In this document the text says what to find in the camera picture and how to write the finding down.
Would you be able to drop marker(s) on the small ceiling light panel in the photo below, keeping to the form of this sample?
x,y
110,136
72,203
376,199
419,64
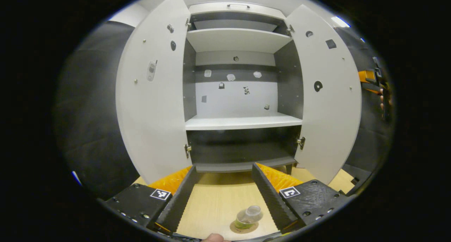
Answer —
x,y
340,22

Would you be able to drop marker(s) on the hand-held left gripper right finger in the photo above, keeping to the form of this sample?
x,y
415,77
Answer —
x,y
271,199

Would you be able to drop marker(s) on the round brown coaster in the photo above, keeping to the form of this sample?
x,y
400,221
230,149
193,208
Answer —
x,y
243,230

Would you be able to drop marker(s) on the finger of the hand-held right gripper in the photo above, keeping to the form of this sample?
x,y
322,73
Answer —
x,y
366,76

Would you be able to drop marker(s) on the grey cabinet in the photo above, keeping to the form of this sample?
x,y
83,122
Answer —
x,y
239,122

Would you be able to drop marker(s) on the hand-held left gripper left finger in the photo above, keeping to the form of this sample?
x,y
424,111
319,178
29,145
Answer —
x,y
179,203

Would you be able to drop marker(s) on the black backdrop cloth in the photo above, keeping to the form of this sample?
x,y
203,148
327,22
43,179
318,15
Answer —
x,y
366,143
91,111

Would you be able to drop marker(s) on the grey cabinet door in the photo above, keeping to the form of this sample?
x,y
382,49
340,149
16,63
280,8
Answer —
x,y
331,111
155,111

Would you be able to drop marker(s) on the clear bottle with green label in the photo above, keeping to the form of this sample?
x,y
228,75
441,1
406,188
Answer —
x,y
248,215

